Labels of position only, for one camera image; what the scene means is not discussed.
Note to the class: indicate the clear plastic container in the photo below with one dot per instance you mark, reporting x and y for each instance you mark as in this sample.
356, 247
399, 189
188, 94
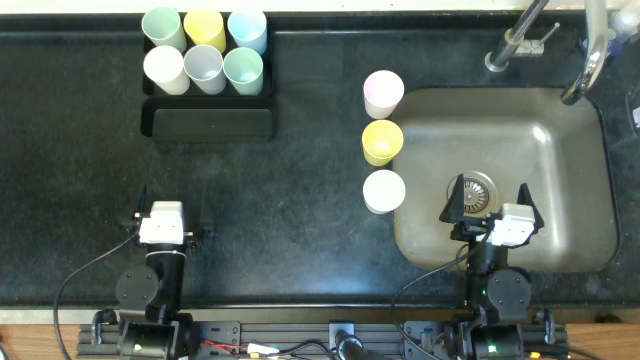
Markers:
634, 112

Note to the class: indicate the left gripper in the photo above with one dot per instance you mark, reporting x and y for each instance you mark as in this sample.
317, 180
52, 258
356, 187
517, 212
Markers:
199, 237

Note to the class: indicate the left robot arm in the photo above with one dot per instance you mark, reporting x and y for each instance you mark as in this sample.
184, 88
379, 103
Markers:
160, 280

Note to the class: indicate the mounting rail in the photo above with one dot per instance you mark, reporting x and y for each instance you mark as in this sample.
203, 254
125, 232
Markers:
300, 340

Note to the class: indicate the blue soap bottle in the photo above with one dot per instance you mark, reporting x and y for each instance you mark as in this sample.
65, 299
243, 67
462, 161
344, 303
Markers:
618, 44

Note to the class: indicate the grey cup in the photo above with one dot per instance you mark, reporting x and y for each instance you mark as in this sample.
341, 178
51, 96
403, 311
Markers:
204, 66

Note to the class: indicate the white cup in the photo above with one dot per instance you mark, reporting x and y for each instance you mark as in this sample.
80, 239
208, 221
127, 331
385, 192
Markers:
383, 191
164, 67

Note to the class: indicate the steel tap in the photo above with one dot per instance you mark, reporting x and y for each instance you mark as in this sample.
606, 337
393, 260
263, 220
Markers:
595, 55

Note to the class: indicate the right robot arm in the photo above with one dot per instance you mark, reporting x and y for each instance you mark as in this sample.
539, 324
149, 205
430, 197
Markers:
505, 295

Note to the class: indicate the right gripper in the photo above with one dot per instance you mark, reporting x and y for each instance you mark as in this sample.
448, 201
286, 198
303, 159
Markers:
470, 231

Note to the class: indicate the blue cup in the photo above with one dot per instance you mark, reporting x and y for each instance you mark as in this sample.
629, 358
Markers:
247, 29

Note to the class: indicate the yellow cup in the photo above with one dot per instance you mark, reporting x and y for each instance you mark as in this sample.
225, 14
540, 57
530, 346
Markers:
204, 27
382, 140

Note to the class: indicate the steel sink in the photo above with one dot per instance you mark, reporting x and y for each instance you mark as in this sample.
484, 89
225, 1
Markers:
550, 150

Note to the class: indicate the black tray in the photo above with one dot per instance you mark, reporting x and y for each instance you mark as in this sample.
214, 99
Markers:
212, 124

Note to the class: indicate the green cup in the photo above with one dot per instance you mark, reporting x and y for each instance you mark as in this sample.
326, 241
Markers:
162, 26
243, 69

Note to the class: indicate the pale pink cup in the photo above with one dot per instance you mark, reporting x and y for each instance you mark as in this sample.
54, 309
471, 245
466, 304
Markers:
382, 91

